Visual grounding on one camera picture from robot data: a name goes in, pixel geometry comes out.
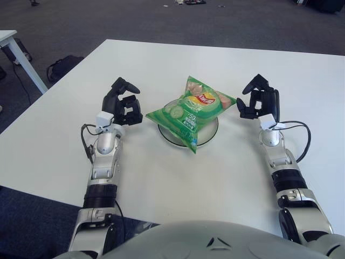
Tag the grey robot torso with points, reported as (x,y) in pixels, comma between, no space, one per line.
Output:
(188,242)

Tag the white side table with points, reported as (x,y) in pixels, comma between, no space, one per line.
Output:
(27,66)

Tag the black bag on carpet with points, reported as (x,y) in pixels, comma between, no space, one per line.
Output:
(323,5)

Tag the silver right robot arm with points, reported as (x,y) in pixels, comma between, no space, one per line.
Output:
(285,172)

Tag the clear glass plate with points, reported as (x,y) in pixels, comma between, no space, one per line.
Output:
(207,135)

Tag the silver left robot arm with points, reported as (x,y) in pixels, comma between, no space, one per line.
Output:
(103,162)

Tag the white wrist sensor box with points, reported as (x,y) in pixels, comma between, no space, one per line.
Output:
(104,118)
(268,121)

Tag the black backpack on floor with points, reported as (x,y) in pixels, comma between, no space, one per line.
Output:
(63,66)

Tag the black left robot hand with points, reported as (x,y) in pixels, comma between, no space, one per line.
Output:
(110,102)

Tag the white right wrist sensor box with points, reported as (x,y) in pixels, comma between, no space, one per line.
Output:
(268,121)

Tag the white left wrist sensor box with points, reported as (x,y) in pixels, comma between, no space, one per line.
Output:
(104,118)

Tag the green chips snack bag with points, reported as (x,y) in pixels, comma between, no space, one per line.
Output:
(188,113)

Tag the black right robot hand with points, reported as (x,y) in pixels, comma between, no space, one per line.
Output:
(269,99)

